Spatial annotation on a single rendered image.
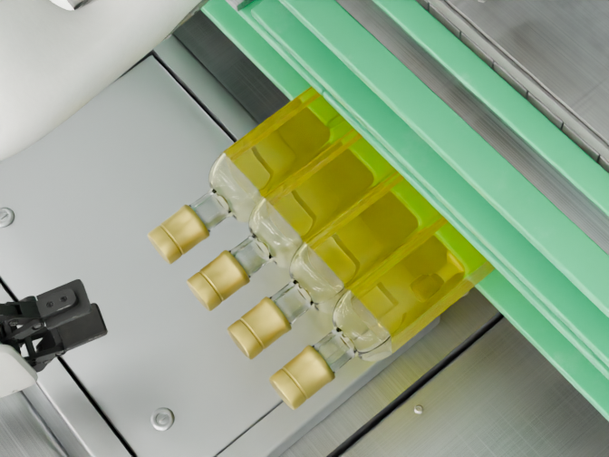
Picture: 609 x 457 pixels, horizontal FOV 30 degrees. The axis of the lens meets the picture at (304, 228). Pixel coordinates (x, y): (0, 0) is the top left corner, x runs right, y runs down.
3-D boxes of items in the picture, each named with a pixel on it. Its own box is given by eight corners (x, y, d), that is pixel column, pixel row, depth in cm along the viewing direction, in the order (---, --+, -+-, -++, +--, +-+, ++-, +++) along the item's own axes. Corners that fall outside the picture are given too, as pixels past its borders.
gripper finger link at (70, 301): (18, 344, 95) (93, 312, 95) (6, 330, 92) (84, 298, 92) (7, 311, 96) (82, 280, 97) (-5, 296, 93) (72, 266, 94)
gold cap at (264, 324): (271, 309, 99) (231, 341, 98) (261, 289, 96) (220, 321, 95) (295, 335, 97) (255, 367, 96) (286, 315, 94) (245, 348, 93)
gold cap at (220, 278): (227, 259, 101) (188, 290, 100) (222, 243, 98) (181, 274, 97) (252, 287, 100) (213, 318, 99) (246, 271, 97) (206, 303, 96)
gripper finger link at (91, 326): (45, 373, 102) (115, 343, 102) (34, 361, 99) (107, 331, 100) (34, 342, 103) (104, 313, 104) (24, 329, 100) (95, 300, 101)
